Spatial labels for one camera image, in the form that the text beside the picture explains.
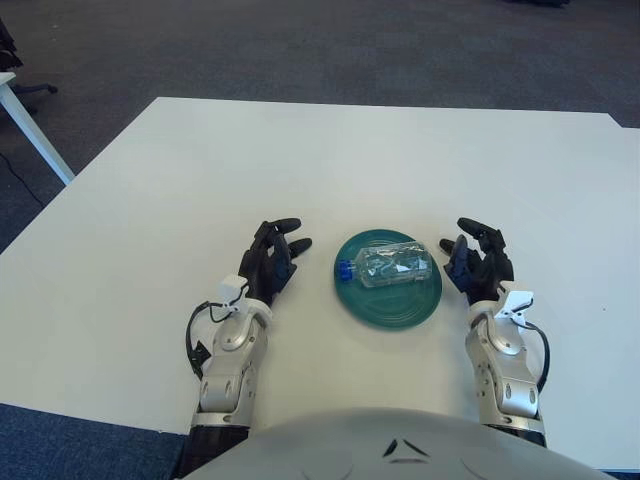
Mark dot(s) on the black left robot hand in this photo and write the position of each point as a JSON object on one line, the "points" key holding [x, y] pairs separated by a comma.
{"points": [[262, 270]]}

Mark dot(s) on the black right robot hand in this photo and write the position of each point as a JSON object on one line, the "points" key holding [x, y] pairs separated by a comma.
{"points": [[482, 272]]}

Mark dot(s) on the clear bottle with blue cap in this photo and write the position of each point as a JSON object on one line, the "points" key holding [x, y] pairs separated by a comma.
{"points": [[390, 265]]}

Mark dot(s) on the teal green round plate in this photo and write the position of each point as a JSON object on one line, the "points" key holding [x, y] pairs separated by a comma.
{"points": [[390, 305]]}

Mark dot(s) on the grey robot torso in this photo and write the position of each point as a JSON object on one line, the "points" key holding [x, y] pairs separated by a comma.
{"points": [[400, 450]]}

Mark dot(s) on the white desk leg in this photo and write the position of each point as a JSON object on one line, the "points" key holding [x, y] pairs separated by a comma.
{"points": [[32, 135]]}

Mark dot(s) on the black office chair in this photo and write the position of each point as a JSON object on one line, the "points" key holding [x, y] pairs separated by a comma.
{"points": [[35, 88]]}

